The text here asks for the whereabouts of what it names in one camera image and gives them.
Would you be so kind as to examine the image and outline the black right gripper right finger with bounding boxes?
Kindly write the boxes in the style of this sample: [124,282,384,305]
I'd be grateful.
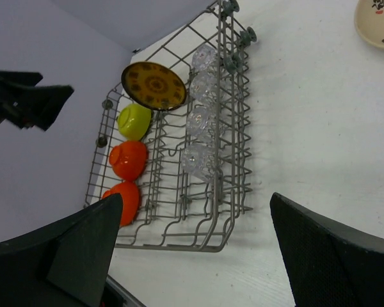
[269,193,384,306]

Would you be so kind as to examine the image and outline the lime green bowl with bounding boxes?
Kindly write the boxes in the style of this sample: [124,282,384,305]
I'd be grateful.
[117,103,152,141]

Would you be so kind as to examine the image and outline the clear glass cup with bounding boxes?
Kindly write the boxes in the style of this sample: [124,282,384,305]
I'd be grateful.
[189,71,217,102]
[191,44,217,71]
[180,143,216,183]
[186,106,216,143]

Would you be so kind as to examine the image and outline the cream plate red marks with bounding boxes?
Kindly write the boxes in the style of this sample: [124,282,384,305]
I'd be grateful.
[354,0,384,50]

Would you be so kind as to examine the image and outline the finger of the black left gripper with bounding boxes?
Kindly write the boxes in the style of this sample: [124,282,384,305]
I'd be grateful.
[6,85,74,131]
[0,70,43,98]

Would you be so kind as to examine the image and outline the clear glass cup farthest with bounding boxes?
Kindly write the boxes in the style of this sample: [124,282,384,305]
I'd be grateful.
[191,44,217,71]

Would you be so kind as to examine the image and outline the clear glass cup nearest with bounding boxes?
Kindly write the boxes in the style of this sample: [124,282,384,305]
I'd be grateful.
[180,143,216,183]

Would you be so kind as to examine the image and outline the orange bowl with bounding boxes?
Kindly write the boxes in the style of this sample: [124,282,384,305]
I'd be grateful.
[109,141,148,182]
[102,182,141,226]

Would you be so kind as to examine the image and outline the yellow patterned plate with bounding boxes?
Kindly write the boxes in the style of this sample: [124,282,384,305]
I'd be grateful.
[121,61,188,111]

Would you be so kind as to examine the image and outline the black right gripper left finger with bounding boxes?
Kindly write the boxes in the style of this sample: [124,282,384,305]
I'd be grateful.
[0,194,123,306]

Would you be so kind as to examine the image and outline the grey wire dish rack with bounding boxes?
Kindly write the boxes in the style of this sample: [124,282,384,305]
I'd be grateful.
[84,1,257,253]

